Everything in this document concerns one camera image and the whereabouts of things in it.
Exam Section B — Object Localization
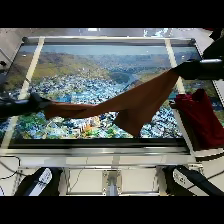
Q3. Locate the brown T-shirt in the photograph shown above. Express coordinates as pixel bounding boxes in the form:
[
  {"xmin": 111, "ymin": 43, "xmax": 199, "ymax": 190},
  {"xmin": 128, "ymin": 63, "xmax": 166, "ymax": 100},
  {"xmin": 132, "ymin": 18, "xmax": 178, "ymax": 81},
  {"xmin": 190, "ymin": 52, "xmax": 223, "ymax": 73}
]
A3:
[{"xmin": 43, "ymin": 68, "xmax": 181, "ymax": 138}]

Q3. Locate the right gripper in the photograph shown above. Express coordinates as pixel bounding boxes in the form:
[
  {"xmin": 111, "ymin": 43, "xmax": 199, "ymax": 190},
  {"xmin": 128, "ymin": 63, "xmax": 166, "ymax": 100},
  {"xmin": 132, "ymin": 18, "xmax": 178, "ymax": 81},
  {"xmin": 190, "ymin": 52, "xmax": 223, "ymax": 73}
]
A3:
[{"xmin": 180, "ymin": 59, "xmax": 205, "ymax": 81}]

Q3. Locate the black cable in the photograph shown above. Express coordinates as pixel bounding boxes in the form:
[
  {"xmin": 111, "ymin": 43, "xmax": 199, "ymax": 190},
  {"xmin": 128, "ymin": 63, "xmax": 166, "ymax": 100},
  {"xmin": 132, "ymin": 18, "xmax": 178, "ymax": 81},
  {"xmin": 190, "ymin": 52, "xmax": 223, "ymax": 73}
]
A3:
[{"xmin": 0, "ymin": 155, "xmax": 22, "ymax": 181}]

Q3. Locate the red garment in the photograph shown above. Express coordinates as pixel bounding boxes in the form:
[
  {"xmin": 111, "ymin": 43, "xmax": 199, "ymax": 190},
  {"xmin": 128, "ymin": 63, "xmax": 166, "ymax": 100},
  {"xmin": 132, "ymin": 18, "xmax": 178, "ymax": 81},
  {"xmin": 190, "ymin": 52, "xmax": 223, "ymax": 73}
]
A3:
[{"xmin": 169, "ymin": 88, "xmax": 224, "ymax": 151}]

